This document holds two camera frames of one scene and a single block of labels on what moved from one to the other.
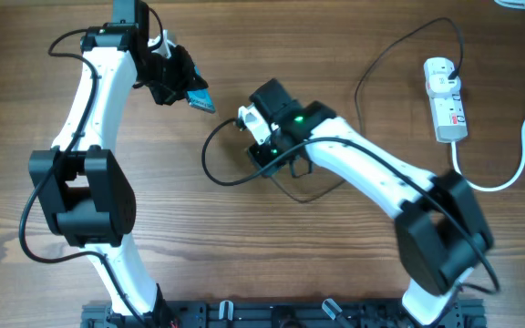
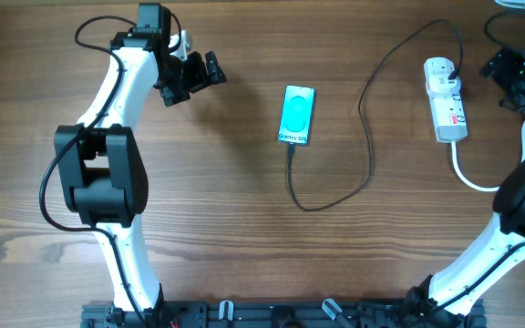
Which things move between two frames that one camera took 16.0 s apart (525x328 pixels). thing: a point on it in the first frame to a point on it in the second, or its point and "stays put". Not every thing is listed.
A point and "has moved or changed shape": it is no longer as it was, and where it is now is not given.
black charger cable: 306,201 to 290,150
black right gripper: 262,160 to 506,73
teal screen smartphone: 200,98 has moved or changed shape
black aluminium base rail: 284,314 stays put
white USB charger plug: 439,85 stays put
